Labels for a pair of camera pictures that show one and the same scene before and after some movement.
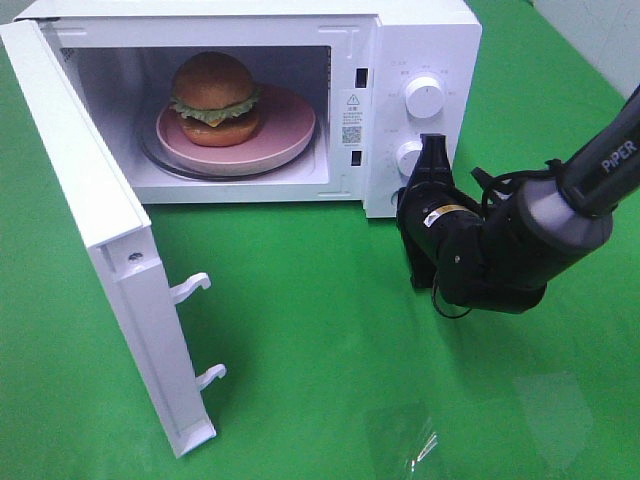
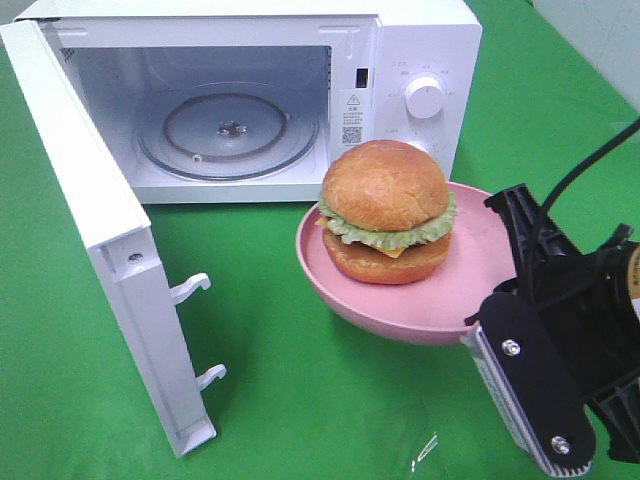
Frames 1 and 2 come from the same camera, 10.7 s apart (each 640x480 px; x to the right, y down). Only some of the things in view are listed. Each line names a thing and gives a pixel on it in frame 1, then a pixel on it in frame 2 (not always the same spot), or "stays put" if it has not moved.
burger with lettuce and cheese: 216,98 → 386,212
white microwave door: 127,268 stays put
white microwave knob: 424,96 stays put
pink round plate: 286,125 → 434,309
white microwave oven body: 377,75 stays put
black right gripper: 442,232 → 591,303
